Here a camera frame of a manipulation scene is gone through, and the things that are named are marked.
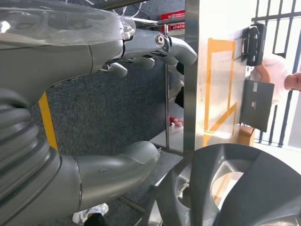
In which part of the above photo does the stainless steel workbench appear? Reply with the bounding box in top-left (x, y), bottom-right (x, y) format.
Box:
top-left (150, 0), bottom-right (258, 157)

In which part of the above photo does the yellow tape on workbench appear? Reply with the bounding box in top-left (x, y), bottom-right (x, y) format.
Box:
top-left (203, 38), bottom-right (238, 147)

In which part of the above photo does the yellow floor tape strip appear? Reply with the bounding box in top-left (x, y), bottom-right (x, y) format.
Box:
top-left (38, 92), bottom-right (59, 152)

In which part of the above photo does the red sign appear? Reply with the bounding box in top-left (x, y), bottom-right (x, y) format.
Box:
top-left (160, 10), bottom-right (186, 32)

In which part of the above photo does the standing person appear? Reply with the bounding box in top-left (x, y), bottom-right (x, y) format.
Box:
top-left (72, 202), bottom-right (109, 226)

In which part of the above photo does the black remote controller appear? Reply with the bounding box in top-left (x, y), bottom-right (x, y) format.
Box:
top-left (241, 23), bottom-right (267, 67)

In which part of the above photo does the brown cardboard box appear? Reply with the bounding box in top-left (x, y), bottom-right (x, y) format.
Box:
top-left (237, 124), bottom-right (256, 147)

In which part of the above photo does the grey laptop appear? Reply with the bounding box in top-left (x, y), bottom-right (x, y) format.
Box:
top-left (240, 79), bottom-right (275, 133)

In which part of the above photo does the person at desk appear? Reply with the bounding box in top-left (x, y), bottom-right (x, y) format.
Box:
top-left (249, 53), bottom-right (301, 105)

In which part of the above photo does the black window railing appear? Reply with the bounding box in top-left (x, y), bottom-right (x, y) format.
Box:
top-left (251, 0), bottom-right (301, 148)

